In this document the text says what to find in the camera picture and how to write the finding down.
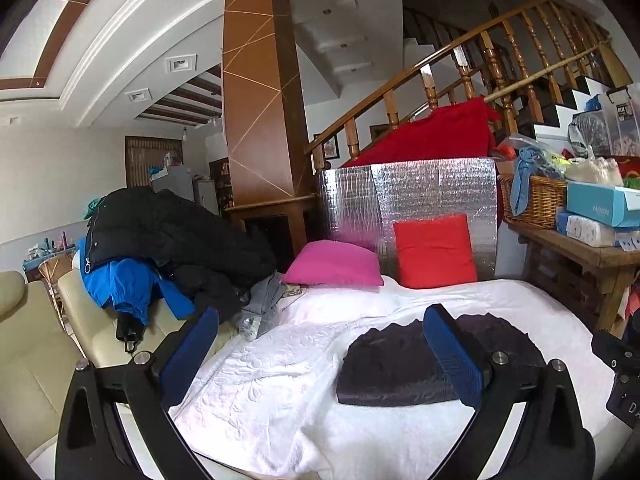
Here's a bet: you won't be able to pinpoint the blue tissue box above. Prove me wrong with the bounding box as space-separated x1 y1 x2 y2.
566 181 640 229

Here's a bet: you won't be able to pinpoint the white tissue pack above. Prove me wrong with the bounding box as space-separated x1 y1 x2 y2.
556 212 632 249

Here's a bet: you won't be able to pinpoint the red pillow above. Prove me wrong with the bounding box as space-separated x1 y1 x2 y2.
393 214 479 290

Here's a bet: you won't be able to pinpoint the grey refrigerator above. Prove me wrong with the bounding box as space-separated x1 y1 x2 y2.
151 165 222 217

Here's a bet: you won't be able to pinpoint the clear plastic storage box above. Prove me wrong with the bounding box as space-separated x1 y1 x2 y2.
569 87 640 158

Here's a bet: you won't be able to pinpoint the pink pillow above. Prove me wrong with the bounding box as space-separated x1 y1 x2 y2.
282 240 385 287

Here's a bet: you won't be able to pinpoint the framed wall picture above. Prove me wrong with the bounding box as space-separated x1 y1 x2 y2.
313 132 342 162

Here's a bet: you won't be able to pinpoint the blue cloth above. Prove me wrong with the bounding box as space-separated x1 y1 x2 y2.
515 147 567 212

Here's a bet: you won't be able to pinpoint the red cloth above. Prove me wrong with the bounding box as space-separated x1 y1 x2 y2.
340 97 502 168

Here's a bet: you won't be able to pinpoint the wooden stair railing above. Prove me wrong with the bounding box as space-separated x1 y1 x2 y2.
305 0 623 172

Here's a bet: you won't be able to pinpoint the blue jacket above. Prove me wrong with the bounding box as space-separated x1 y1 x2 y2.
77 237 197 327

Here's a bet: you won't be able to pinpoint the silver foil panel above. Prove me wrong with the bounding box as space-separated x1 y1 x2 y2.
315 156 499 282

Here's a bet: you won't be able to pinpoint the wooden side table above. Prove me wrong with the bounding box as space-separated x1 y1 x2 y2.
505 219 640 335

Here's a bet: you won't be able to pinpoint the pile of black coats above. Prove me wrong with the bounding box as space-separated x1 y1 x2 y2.
82 186 279 326

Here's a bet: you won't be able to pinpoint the wooden column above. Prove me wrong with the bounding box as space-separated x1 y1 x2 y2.
221 0 319 261

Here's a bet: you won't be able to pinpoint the grey jeans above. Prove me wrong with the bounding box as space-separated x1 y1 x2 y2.
237 272 302 342

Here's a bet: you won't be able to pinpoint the beige plastic bag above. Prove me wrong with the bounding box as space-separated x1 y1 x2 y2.
564 156 624 189

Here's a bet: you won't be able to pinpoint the beige leather sofa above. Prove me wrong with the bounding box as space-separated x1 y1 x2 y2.
0 260 238 480

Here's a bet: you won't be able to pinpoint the black puffer jacket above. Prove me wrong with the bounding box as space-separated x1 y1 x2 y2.
336 312 547 407

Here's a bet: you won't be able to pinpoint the bamboo pole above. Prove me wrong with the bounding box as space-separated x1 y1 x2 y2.
482 41 614 104

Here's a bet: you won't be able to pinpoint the wicker basket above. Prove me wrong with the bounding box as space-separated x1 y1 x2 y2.
497 172 569 231

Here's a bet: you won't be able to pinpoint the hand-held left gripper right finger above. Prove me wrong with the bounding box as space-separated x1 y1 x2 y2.
422 303 597 480

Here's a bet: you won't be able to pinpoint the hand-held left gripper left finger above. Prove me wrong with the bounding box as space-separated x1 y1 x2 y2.
55 306 222 480

